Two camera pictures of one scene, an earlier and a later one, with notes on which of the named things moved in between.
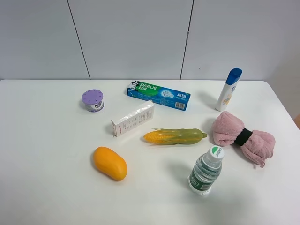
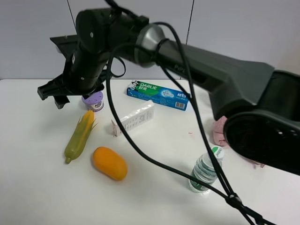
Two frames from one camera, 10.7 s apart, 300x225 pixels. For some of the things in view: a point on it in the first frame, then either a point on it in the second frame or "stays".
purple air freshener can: [93, 99] stays
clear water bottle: [206, 168] stays
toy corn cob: [175, 136] to [79, 136]
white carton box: [134, 119] stays
